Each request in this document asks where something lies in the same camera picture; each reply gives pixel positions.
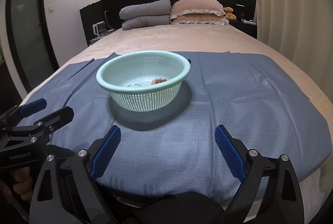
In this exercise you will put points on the lower pink frilled pillow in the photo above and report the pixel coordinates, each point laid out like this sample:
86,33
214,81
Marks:
201,19

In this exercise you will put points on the lower grey folded quilt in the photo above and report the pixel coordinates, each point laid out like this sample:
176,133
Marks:
145,21

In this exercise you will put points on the grey folded quilt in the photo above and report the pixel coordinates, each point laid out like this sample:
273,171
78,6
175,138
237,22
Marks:
145,21
156,8

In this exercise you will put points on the upper grey folded quilt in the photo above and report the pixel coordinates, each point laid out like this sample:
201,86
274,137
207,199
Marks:
156,8

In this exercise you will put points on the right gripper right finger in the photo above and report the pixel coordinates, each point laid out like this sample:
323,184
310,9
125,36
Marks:
248,166

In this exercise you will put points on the person's left hand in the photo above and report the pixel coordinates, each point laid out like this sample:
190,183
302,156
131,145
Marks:
23,183

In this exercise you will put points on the black nightstand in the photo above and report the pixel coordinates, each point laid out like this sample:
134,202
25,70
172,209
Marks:
248,29

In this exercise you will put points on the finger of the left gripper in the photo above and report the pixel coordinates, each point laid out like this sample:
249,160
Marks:
52,118
19,112

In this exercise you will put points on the cream curtain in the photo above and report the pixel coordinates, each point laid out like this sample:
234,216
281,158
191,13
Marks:
301,31

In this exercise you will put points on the pink bedspread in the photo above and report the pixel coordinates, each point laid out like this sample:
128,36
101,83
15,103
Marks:
215,39

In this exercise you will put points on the upper pink frilled pillow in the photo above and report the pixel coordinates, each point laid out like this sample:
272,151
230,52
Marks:
184,7

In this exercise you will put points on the pink frilled pillow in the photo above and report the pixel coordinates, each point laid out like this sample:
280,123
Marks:
201,19
184,7

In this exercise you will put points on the brown teddy bear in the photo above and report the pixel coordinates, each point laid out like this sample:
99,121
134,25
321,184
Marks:
229,14

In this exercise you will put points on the blue cloth mat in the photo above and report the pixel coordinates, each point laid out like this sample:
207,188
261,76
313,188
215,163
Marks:
172,149

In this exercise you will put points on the dark glass door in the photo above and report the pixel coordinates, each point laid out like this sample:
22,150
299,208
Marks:
29,41

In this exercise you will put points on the white bedside appliance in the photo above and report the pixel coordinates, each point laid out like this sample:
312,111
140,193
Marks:
99,29

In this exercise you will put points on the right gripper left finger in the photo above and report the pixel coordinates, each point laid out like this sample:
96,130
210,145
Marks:
86,166

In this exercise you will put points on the mint green plastic basket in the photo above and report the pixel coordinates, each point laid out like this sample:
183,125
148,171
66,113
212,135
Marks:
160,74

